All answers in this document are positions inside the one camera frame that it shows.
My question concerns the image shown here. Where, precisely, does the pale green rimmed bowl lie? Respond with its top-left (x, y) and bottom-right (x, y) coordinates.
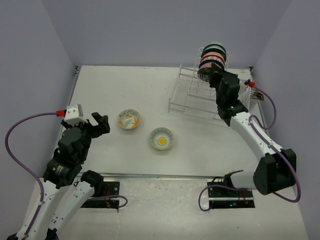
top-left (204, 42), bottom-right (224, 49)

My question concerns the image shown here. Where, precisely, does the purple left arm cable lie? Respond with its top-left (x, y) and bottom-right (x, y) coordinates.
top-left (4, 111), bottom-right (67, 232)

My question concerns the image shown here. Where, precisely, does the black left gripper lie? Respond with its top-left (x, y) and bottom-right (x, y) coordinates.
top-left (62, 111), bottom-right (110, 161)

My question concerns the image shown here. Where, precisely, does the dark blue bowl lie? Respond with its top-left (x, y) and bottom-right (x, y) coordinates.
top-left (201, 45), bottom-right (227, 56)

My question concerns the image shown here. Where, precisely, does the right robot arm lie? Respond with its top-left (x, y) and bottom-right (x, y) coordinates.
top-left (209, 64), bottom-right (301, 197)

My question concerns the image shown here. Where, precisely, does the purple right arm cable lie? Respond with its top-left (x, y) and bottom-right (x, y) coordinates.
top-left (249, 81), bottom-right (302, 203)

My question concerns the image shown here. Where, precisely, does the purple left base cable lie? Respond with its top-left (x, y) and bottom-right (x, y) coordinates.
top-left (87, 194), bottom-right (129, 209)

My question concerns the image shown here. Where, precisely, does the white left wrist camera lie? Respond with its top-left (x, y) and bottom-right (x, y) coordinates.
top-left (63, 104), bottom-right (88, 126)

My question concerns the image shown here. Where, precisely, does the white leaf pattern bowl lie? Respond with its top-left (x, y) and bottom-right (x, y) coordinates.
top-left (117, 109), bottom-right (141, 130)

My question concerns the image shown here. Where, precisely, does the orange striped bowl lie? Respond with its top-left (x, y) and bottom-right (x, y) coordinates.
top-left (201, 51), bottom-right (226, 62)

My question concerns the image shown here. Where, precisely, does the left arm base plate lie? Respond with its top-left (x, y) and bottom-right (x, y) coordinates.
top-left (81, 181), bottom-right (120, 210)

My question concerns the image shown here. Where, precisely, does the aluminium table edge rail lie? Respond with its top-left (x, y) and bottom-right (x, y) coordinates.
top-left (68, 65), bottom-right (82, 104)

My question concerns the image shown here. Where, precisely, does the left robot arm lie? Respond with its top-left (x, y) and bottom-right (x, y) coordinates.
top-left (5, 110), bottom-right (110, 240)

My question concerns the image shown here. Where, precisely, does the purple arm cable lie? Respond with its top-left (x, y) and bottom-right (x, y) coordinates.
top-left (249, 81), bottom-right (302, 203)
top-left (4, 111), bottom-right (67, 232)

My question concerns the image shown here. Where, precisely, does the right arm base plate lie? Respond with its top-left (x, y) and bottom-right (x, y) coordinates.
top-left (207, 187), bottom-right (256, 210)

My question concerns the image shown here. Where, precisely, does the yellow rimmed sun pattern bowl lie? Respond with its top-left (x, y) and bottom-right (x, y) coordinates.
top-left (149, 127), bottom-right (174, 151)

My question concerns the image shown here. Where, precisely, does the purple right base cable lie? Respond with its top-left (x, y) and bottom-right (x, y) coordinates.
top-left (198, 184), bottom-right (241, 213)

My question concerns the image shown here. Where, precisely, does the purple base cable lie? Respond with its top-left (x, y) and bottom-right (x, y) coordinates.
top-left (87, 194), bottom-right (129, 209)
top-left (198, 184), bottom-right (241, 213)

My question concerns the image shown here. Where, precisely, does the black floral pattern bowl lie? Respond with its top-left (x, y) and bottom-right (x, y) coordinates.
top-left (197, 65), bottom-right (218, 83)

